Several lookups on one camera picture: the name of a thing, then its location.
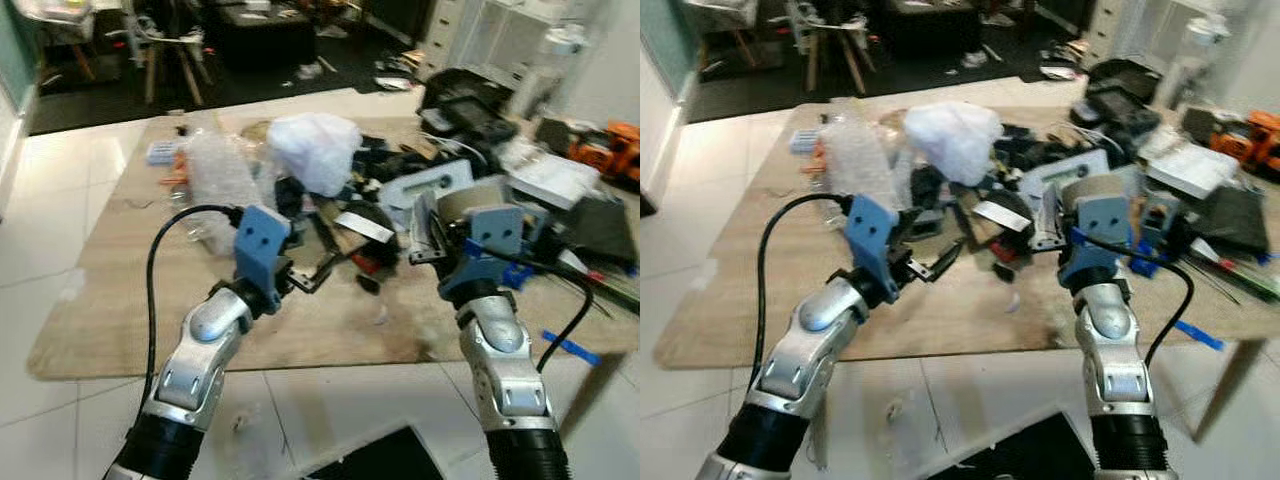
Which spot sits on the blue tape strip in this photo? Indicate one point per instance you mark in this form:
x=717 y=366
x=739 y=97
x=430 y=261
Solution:
x=570 y=347
x=1200 y=334

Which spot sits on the crumpled white plastic bag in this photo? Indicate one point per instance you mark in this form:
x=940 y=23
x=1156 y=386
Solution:
x=955 y=138
x=315 y=150

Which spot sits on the white paper strip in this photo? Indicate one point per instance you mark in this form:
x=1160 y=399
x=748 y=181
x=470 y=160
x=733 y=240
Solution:
x=362 y=226
x=1000 y=216

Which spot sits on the wooden table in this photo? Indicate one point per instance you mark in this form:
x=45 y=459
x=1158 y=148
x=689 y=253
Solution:
x=740 y=290
x=120 y=300

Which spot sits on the clear bubble wrap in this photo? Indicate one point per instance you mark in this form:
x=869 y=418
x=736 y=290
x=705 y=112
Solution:
x=858 y=165
x=220 y=180

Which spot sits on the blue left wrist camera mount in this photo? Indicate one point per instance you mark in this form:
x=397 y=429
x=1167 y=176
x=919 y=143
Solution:
x=260 y=245
x=872 y=240

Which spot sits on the white drawer cabinet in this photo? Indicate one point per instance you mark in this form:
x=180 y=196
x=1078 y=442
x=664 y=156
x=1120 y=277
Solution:
x=1150 y=35
x=500 y=40

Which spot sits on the black tool case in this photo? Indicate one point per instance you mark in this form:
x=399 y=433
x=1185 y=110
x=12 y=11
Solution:
x=1120 y=92
x=470 y=100

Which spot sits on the orange power tool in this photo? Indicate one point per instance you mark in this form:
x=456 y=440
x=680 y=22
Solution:
x=610 y=152
x=1250 y=140

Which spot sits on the white flat box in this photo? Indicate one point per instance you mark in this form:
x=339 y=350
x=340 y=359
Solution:
x=1190 y=165
x=550 y=178

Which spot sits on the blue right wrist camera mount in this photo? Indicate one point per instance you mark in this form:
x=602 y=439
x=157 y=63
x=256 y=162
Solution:
x=495 y=240
x=1098 y=235

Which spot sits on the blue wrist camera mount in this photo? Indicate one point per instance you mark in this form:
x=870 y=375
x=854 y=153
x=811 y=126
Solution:
x=260 y=245
x=1098 y=235
x=872 y=240
x=495 y=240

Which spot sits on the black rubbish bin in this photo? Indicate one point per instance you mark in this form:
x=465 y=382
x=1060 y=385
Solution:
x=1020 y=450

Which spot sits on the black flat pad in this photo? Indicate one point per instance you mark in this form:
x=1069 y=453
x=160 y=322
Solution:
x=1235 y=220
x=605 y=230

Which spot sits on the wooden legged chair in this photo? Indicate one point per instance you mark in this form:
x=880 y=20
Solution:
x=830 y=45
x=165 y=55

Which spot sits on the black low cabinet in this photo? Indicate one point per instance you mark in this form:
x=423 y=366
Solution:
x=940 y=28
x=260 y=35

